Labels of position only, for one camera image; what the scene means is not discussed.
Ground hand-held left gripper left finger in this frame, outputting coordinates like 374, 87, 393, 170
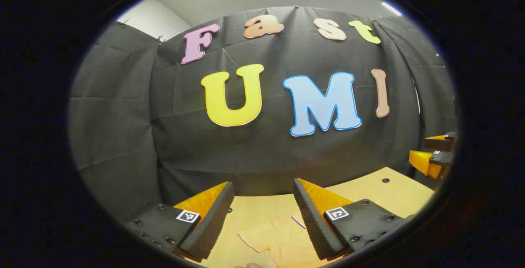
122, 181, 235, 260

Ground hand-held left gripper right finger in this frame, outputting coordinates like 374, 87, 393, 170
292, 178, 414, 261

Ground orange T-shirt with purple trim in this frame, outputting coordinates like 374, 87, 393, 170
237, 211, 329, 268

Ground black backdrop cloth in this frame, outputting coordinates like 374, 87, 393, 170
69, 6, 458, 219

